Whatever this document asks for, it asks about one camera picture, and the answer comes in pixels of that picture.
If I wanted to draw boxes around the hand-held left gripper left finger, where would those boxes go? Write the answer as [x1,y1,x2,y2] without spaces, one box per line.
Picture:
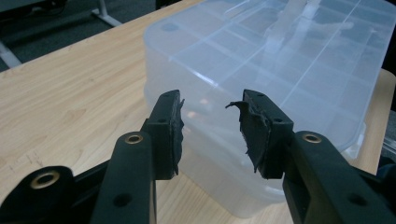
[90,89,186,224]

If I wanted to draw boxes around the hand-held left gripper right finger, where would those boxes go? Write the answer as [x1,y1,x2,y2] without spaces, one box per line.
[225,89,396,224]

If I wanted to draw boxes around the clear plastic storage box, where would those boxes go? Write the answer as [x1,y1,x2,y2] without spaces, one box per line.
[143,0,396,219]

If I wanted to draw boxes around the white metal table leg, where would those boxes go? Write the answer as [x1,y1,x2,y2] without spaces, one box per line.
[91,0,123,28]
[0,40,23,69]

